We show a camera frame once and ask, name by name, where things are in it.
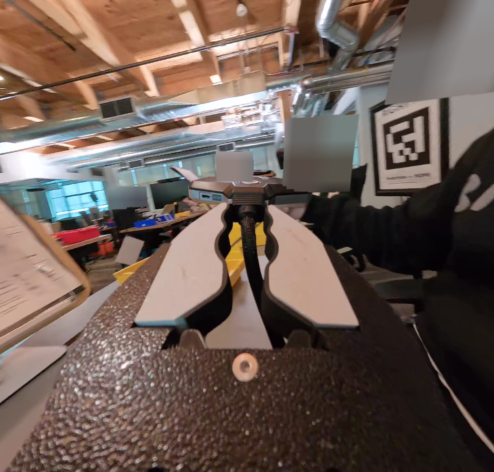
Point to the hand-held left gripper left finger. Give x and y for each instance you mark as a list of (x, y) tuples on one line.
[(181, 279)]

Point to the framed fiducial marker sign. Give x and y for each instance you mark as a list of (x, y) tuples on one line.
[(409, 140)]

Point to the silver adapter hub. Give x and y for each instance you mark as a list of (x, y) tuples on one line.
[(208, 196)]

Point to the wooden document stand with papers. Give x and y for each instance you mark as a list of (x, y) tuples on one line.
[(27, 271)]

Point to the yellow plastic bin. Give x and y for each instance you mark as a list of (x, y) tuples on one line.
[(129, 274)]

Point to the grey desk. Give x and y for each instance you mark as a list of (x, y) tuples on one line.
[(237, 321)]

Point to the black monitor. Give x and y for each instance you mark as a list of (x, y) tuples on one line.
[(166, 194)]

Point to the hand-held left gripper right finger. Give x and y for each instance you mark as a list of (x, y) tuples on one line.
[(308, 283)]

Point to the red plastic bin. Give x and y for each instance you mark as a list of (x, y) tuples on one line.
[(77, 235)]

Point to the long silver duct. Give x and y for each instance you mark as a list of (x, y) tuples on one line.
[(162, 111)]

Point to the silver elbow duct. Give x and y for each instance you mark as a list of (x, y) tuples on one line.
[(334, 13)]

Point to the grey stand base plate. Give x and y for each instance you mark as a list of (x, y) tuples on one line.
[(31, 368)]

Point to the small blue parts bin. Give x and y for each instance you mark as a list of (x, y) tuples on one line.
[(144, 223)]

